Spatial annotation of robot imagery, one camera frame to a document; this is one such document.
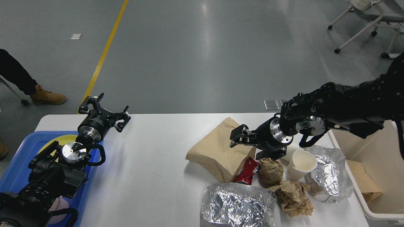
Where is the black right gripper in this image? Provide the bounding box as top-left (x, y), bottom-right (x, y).
top-left (229, 117), bottom-right (293, 160)

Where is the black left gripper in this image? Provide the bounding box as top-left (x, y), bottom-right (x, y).
top-left (77, 92), bottom-right (131, 142)

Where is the yellow plate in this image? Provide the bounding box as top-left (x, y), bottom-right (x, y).
top-left (38, 135), bottom-right (77, 154)

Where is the brown paper bag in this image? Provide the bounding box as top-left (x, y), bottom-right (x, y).
top-left (186, 117), bottom-right (256, 183)

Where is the white paper cup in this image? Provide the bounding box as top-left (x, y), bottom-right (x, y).
top-left (286, 149), bottom-right (318, 181)

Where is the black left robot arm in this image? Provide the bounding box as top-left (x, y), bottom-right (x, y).
top-left (1, 93), bottom-right (130, 227)

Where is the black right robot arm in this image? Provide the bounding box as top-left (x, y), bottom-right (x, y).
top-left (229, 54), bottom-right (404, 160)

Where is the crushed red soda can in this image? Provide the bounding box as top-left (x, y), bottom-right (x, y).
top-left (233, 157), bottom-right (261, 185)

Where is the crumpled brown paper ball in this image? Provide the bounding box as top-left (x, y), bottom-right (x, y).
top-left (258, 158), bottom-right (284, 188)

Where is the left floor outlet cover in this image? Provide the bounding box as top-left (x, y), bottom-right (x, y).
top-left (264, 100), bottom-right (281, 110)

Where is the floor outlet cover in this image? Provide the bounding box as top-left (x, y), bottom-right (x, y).
top-left (279, 99), bottom-right (290, 106)
top-left (264, 100), bottom-right (281, 110)

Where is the right floor outlet cover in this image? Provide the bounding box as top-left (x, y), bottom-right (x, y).
top-left (279, 99), bottom-right (290, 106)

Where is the tan work boot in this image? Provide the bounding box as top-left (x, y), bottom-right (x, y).
top-left (29, 84), bottom-right (67, 105)

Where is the crumpled brown paper napkin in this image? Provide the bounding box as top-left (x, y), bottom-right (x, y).
top-left (268, 180), bottom-right (314, 217)

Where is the front aluminium foil tray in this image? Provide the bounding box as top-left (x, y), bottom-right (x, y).
top-left (201, 183), bottom-right (277, 227)

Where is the grey chair leg caster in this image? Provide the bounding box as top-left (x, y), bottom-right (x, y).
top-left (0, 77), bottom-right (29, 107)

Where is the rear aluminium foil piece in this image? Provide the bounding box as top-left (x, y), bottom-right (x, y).
top-left (304, 145), bottom-right (354, 203)

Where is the pink mug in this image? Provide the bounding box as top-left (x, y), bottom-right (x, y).
top-left (47, 196), bottom-right (69, 224)

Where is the black trouser leg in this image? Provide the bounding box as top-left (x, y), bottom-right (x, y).
top-left (0, 49), bottom-right (38, 95)

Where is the brown paper in bin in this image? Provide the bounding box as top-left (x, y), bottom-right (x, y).
top-left (346, 160), bottom-right (384, 203)

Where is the beige plastic bin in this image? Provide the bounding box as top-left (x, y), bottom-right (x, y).
top-left (328, 121), bottom-right (404, 227)

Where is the white office chair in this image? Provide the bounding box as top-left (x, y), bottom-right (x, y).
top-left (328, 0), bottom-right (404, 59)

